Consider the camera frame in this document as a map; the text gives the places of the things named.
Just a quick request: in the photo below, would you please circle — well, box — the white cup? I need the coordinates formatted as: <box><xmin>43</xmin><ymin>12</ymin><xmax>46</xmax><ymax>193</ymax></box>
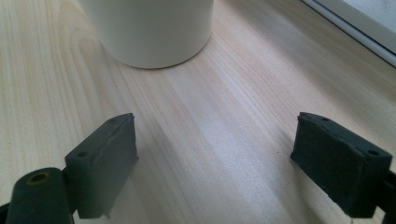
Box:
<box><xmin>77</xmin><ymin>0</ymin><xmax>216</xmax><ymax>70</ymax></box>

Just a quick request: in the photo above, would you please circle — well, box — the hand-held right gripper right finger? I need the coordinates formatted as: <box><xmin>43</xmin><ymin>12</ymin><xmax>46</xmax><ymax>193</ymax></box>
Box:
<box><xmin>290</xmin><ymin>111</ymin><xmax>394</xmax><ymax>219</ymax></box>

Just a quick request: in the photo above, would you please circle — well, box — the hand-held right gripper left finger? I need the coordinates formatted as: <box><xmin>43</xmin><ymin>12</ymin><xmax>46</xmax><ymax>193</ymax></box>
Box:
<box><xmin>64</xmin><ymin>112</ymin><xmax>139</xmax><ymax>219</ymax></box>

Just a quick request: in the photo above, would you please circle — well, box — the white window frame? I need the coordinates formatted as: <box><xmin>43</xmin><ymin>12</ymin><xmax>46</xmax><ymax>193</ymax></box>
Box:
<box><xmin>300</xmin><ymin>0</ymin><xmax>396</xmax><ymax>68</ymax></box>

